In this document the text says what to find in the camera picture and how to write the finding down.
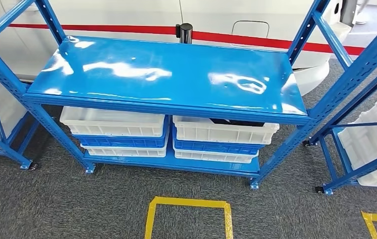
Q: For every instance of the black plastic part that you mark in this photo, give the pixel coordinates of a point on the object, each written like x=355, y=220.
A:
x=237, y=122

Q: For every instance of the red barrier belt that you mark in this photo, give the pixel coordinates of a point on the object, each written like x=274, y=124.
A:
x=109, y=28
x=257, y=41

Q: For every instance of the white car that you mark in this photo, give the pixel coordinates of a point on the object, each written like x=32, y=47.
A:
x=125, y=13

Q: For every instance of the black stanchion post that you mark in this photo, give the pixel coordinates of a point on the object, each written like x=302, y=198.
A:
x=185, y=33

